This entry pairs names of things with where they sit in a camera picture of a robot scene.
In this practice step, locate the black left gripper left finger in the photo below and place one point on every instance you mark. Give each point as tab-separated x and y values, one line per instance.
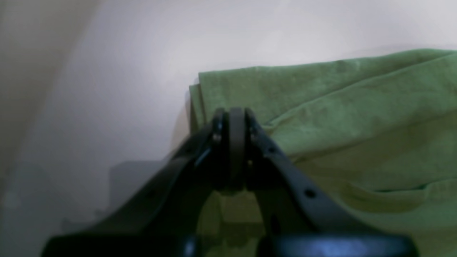
160	219

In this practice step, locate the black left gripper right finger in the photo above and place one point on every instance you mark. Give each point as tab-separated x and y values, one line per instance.
300	219

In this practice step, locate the green t-shirt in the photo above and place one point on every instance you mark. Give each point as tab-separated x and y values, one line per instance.
377	134

